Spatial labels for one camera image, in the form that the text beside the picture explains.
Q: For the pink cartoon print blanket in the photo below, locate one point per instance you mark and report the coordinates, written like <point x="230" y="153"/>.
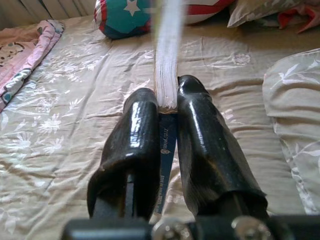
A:
<point x="22" y="55"/>

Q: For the small grey floral pillow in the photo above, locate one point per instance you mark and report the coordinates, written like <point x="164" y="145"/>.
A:
<point x="250" y="12"/>

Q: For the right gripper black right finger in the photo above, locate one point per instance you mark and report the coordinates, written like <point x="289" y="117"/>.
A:
<point x="205" y="150"/>

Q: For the bed with grey floral sheet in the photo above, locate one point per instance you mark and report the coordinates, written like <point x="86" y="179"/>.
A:
<point x="75" y="125"/>

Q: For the grey curtain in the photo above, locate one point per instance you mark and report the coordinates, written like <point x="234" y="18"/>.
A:
<point x="50" y="7"/>

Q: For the star and stripes bolster pillow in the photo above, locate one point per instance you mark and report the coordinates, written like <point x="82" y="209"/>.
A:
<point x="122" y="22"/>

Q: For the colourful comic book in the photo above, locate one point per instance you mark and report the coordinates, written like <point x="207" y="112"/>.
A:
<point x="166" y="75"/>

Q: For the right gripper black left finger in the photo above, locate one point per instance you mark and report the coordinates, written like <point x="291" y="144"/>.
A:
<point x="135" y="150"/>

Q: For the red garment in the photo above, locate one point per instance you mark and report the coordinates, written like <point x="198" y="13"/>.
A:
<point x="290" y="18"/>

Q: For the large grey floral pillow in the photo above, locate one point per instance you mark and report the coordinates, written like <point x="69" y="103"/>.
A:
<point x="297" y="100"/>

